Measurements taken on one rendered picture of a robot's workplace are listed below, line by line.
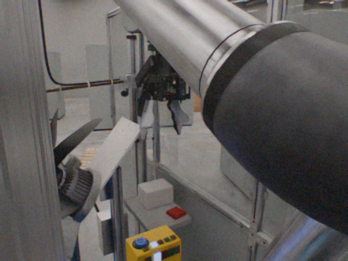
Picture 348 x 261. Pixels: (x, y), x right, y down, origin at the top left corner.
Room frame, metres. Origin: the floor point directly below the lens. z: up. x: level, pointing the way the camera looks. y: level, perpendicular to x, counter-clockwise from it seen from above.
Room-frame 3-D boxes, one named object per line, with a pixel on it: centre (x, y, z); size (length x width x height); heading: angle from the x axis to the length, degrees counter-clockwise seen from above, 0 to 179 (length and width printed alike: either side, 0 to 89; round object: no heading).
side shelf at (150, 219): (1.29, 0.09, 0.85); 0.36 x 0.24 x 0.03; 31
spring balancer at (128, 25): (1.56, 0.21, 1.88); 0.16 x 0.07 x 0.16; 66
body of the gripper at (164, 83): (0.58, 0.01, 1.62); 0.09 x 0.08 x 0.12; 31
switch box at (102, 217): (1.27, 0.33, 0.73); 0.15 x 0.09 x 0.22; 121
